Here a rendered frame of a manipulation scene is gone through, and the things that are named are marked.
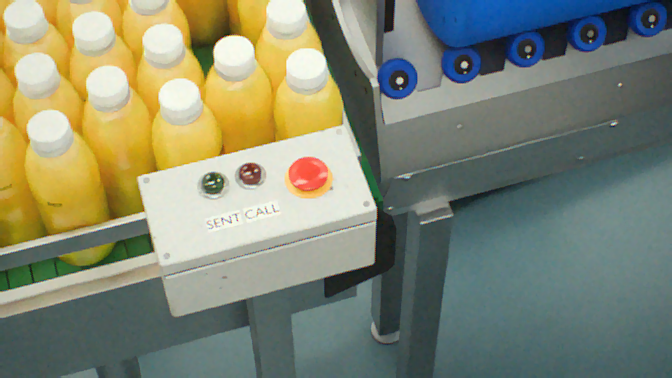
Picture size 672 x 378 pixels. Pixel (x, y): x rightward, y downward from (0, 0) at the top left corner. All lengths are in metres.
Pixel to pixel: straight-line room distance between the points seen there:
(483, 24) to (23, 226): 0.52
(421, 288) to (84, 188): 0.72
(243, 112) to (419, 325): 0.76
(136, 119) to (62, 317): 0.25
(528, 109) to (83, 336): 0.57
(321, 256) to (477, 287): 1.21
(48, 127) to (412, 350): 0.96
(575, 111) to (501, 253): 0.91
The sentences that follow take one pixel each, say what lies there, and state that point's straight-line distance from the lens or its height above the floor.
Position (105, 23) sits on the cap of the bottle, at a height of 1.10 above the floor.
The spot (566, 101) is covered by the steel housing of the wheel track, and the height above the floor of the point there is 0.87.
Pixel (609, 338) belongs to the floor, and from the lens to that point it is 2.36.
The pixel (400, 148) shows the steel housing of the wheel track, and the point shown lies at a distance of 1.46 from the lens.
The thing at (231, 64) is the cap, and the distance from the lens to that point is 1.24.
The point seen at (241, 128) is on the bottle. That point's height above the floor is 1.02.
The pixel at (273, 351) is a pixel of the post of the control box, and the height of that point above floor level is 0.82.
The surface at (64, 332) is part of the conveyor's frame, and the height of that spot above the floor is 0.83.
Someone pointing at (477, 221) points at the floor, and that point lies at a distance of 2.44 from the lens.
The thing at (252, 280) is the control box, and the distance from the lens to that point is 1.18.
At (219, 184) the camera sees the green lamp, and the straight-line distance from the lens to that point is 1.15.
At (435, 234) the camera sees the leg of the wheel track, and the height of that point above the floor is 0.59.
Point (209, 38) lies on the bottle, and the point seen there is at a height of 0.92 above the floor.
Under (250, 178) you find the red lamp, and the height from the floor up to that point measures 1.11.
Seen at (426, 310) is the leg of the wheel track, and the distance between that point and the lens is 1.92.
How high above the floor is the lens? 2.06
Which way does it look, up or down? 56 degrees down
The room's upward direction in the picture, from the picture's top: 1 degrees counter-clockwise
